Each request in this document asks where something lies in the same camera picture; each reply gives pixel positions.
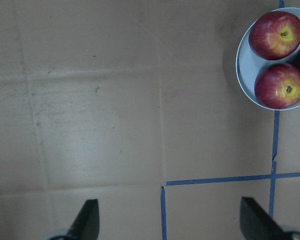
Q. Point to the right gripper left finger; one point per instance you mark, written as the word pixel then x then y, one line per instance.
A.
pixel 86 225

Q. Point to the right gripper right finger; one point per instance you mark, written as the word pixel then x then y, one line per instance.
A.
pixel 256 224

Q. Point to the red apple on plate near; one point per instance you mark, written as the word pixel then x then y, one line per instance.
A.
pixel 278 86

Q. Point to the light blue plate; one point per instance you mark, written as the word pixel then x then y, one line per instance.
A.
pixel 248 64

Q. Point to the red apple on plate side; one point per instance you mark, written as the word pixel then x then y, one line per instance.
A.
pixel 275 35

